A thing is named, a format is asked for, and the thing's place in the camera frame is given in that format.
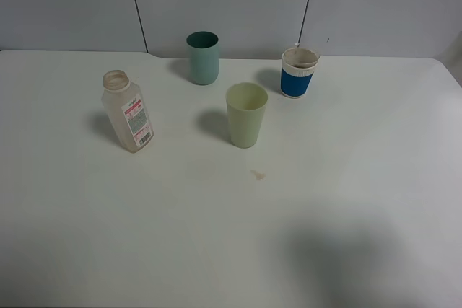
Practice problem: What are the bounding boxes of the pale green plastic cup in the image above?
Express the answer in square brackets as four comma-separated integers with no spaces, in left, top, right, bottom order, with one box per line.
[225,82,269,149]

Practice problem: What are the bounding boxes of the clear plastic drink bottle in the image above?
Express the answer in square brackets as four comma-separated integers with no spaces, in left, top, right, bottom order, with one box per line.
[101,70,154,153]

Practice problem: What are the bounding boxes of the small beverage spill puddle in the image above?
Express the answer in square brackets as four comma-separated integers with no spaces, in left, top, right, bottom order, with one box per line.
[250,170,266,181]

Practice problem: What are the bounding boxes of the teal plastic cup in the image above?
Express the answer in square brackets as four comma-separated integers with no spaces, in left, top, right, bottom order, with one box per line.
[186,31,219,85]

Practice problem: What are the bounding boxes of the blue and white paper cup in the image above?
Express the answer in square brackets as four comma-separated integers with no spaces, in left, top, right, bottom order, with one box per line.
[280,47,320,99]

